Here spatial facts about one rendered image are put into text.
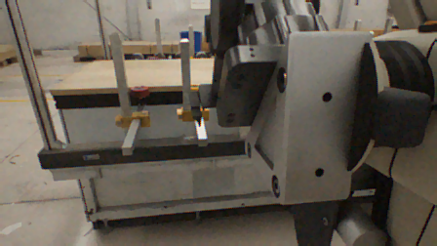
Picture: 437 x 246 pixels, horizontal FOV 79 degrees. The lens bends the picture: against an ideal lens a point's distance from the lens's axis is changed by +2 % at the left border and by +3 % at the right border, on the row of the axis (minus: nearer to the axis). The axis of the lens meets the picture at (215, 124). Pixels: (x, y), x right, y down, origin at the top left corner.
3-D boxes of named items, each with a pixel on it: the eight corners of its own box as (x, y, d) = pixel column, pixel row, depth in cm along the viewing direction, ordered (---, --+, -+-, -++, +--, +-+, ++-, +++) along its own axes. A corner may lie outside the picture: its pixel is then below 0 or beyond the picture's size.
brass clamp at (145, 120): (149, 127, 109) (148, 116, 107) (116, 129, 107) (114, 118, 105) (151, 121, 114) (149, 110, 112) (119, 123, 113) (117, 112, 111)
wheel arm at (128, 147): (133, 156, 87) (131, 145, 85) (122, 157, 86) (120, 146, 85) (146, 110, 126) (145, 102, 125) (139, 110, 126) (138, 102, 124)
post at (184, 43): (193, 150, 118) (188, 39, 98) (185, 150, 117) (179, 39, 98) (193, 146, 121) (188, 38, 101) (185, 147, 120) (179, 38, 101)
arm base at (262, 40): (229, 62, 16) (405, 57, 18) (215, -19, 20) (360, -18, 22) (217, 129, 24) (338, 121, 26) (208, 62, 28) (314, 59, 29)
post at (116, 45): (136, 149, 113) (118, 32, 94) (127, 150, 113) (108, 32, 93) (137, 145, 117) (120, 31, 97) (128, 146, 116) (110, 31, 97)
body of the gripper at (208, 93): (197, 90, 57) (199, 62, 51) (242, 88, 59) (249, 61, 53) (201, 112, 53) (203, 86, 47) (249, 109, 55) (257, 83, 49)
